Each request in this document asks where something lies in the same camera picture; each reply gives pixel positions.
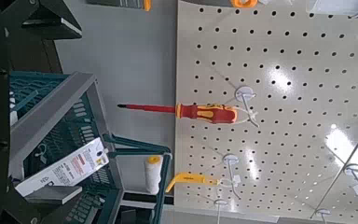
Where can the white red caulk tube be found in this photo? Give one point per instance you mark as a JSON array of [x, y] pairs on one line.
[[335, 6]]

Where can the teal plastic crate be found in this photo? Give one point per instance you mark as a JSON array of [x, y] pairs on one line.
[[52, 105]]

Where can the white black packaged tool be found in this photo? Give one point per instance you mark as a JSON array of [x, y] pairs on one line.
[[13, 115]]

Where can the orange grey paintbrush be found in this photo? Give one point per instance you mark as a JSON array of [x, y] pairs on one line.
[[121, 2]]

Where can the small white crate tag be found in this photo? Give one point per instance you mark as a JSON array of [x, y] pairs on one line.
[[42, 154]]

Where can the cream pegboard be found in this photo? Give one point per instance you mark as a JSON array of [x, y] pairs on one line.
[[292, 62]]

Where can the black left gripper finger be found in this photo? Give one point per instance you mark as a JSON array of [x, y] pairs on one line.
[[51, 194], [56, 23]]

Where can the yellow pliers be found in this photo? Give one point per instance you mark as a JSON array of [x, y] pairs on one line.
[[71, 166]]

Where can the red yellow screwdriver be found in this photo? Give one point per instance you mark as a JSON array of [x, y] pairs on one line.
[[211, 113]]

